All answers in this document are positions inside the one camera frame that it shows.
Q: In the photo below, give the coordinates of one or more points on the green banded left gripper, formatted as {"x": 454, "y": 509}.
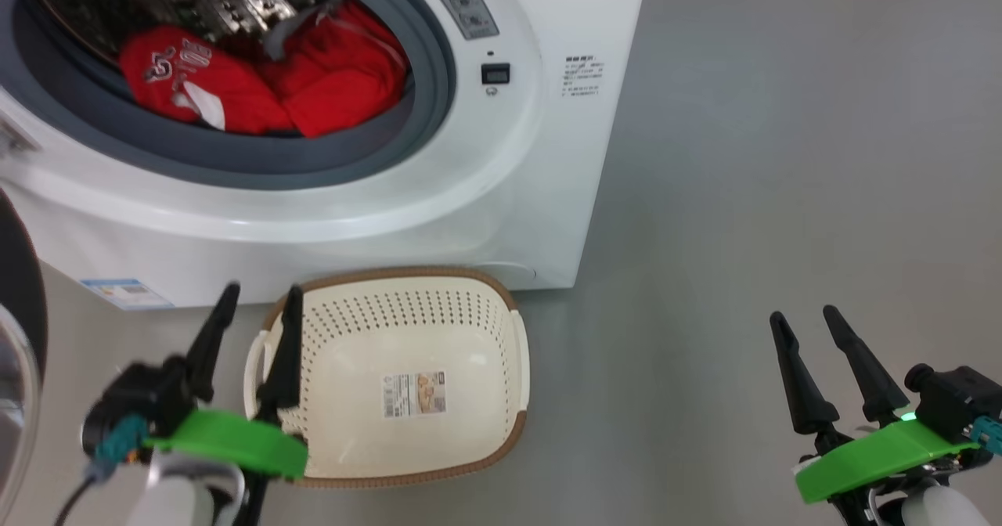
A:
{"x": 235, "y": 440}

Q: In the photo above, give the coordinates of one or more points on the white cloth piece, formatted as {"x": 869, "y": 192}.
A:
{"x": 207, "y": 107}

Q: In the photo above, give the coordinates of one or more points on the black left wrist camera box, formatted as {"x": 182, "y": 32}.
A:
{"x": 133, "y": 393}

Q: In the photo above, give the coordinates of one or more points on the blue white energy label sticker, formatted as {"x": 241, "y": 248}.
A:
{"x": 125, "y": 293}

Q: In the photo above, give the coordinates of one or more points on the red basketball jersey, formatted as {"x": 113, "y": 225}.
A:
{"x": 337, "y": 80}

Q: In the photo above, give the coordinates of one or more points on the washing machine door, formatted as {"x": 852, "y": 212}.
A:
{"x": 19, "y": 291}

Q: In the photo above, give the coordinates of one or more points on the cream perforated laundry basket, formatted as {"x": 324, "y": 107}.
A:
{"x": 391, "y": 338}

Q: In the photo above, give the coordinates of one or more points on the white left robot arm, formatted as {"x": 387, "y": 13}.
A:
{"x": 184, "y": 498}

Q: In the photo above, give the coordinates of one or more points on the white front-load washing machine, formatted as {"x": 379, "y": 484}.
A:
{"x": 509, "y": 197}

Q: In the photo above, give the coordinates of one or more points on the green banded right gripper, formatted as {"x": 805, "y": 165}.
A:
{"x": 877, "y": 455}

